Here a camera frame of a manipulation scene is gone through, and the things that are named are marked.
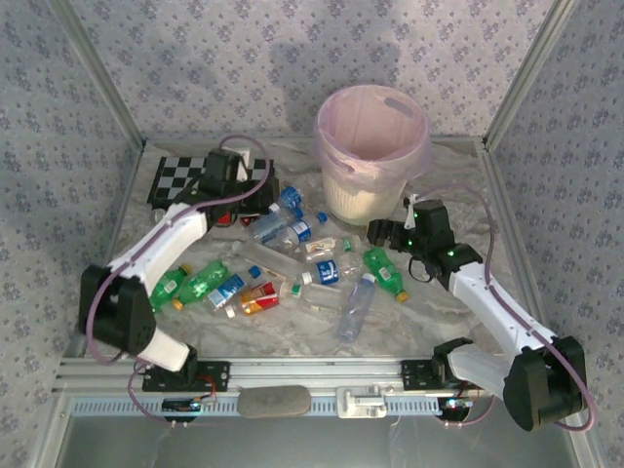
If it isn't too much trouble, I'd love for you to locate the green bottle yellow cap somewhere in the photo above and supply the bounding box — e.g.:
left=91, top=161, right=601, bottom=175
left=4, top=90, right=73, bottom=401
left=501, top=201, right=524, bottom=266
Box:
left=362, top=246, right=410, bottom=304
left=171, top=259, right=233, bottom=312
left=148, top=263, right=194, bottom=313

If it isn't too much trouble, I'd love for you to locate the long clear plastic bottle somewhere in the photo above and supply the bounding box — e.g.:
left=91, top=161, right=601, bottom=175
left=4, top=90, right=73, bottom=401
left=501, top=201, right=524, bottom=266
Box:
left=231, top=239, right=306, bottom=282

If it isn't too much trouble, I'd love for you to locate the blue label bottle white cap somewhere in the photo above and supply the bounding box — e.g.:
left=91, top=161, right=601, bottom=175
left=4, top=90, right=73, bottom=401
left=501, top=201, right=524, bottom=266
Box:
left=297, top=255, right=365, bottom=289

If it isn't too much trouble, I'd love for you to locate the colourful label bottle green cap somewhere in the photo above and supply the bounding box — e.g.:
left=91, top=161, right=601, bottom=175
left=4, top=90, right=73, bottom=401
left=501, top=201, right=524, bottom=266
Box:
left=297, top=234, right=363, bottom=262

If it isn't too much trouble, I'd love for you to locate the tall bluish clear bottle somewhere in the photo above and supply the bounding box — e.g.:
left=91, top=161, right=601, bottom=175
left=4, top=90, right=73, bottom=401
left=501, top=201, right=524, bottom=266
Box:
left=335, top=271, right=379, bottom=343

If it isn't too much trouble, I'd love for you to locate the clear bottle green white cap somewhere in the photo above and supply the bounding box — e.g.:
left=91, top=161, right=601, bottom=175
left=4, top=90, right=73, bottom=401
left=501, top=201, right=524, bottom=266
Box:
left=287, top=281, right=350, bottom=313

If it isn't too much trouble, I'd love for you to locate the red label plastic bottle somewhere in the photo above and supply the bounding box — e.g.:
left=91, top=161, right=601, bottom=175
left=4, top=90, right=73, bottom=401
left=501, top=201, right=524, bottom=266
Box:
left=224, top=281, right=282, bottom=319

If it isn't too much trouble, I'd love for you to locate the white bin with pink liner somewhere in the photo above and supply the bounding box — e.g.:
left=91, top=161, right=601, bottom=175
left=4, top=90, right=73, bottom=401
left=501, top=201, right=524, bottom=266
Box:
left=313, top=85, right=434, bottom=228

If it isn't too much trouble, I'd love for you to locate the black and white chessboard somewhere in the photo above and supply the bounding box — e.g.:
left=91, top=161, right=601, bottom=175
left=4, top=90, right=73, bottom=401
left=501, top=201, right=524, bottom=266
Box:
left=145, top=154, right=277, bottom=215

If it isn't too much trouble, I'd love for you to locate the white plastic latch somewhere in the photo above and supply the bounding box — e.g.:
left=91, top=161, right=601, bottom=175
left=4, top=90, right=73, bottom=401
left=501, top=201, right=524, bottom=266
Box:
left=335, top=384, right=389, bottom=419

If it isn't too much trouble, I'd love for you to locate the grey stone pad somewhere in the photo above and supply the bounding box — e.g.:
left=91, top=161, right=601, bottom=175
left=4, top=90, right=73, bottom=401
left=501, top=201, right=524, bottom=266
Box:
left=237, top=384, right=312, bottom=419

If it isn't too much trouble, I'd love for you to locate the grey metal panel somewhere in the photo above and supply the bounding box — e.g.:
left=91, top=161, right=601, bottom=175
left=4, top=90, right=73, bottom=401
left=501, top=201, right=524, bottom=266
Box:
left=53, top=416, right=581, bottom=468

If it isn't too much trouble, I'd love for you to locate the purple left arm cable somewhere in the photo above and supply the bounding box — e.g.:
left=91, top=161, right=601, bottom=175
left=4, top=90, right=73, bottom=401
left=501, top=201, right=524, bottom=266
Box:
left=85, top=135, right=274, bottom=430

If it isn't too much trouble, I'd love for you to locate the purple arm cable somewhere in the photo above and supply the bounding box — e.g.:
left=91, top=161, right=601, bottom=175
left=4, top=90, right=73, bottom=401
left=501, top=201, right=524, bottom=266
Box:
left=409, top=183, right=599, bottom=433
left=85, top=135, right=274, bottom=430

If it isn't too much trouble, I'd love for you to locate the thin black wire loop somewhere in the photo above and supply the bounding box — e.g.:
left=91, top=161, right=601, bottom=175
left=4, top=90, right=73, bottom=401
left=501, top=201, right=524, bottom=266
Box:
left=407, top=253, right=436, bottom=285

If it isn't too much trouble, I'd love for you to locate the aluminium side rail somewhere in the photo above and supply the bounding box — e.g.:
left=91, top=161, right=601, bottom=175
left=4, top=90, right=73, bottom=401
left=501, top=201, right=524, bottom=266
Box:
left=477, top=140, right=604, bottom=468
left=62, top=140, right=147, bottom=360

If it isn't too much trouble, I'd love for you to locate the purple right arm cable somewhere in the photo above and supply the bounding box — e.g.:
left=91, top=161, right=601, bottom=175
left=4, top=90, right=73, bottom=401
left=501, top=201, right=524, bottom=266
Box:
left=409, top=183, right=599, bottom=433

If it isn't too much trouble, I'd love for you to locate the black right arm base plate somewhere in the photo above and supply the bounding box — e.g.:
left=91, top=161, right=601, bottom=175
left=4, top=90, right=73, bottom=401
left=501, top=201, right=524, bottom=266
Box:
left=400, top=359, right=469, bottom=391

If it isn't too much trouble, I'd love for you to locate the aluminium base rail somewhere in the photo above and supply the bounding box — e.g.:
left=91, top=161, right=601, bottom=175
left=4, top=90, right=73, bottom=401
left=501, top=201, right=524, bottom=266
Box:
left=53, top=358, right=537, bottom=395

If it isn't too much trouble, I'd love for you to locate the aluminium frame post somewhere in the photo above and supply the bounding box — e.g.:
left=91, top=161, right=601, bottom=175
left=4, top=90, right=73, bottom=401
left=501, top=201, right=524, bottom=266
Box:
left=48, top=0, right=147, bottom=150
left=482, top=0, right=581, bottom=150

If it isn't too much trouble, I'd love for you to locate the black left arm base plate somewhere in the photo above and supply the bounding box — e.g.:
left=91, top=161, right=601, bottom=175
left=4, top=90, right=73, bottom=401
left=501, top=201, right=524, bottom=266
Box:
left=140, top=359, right=231, bottom=394

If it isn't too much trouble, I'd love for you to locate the slotted grey cable duct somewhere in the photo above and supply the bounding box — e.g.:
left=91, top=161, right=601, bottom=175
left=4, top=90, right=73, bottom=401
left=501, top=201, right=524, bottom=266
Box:
left=72, top=395, right=493, bottom=416

